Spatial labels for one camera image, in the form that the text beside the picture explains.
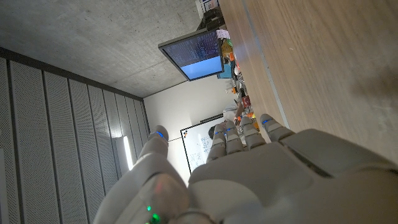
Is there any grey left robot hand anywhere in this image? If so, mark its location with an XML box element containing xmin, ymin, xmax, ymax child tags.
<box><xmin>93</xmin><ymin>113</ymin><xmax>398</xmax><ymax>224</ymax></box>

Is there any whiteboard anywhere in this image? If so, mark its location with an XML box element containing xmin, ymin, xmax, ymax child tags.
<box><xmin>180</xmin><ymin>116</ymin><xmax>225</xmax><ymax>174</ymax></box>

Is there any seated person in grey shirt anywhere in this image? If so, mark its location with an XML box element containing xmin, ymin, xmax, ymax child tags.
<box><xmin>208</xmin><ymin>102</ymin><xmax>246</xmax><ymax>141</ymax></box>

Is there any long ceiling light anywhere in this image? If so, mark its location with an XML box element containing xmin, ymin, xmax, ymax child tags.
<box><xmin>123</xmin><ymin>136</ymin><xmax>134</xmax><ymax>171</ymax></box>

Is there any computer monitor with black stand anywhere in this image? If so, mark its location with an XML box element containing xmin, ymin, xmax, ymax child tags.
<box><xmin>157</xmin><ymin>6</ymin><xmax>226</xmax><ymax>82</ymax></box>

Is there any white canister with blue label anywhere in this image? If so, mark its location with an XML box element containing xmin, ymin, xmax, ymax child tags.
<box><xmin>195</xmin><ymin>0</ymin><xmax>220</xmax><ymax>12</ymax></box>

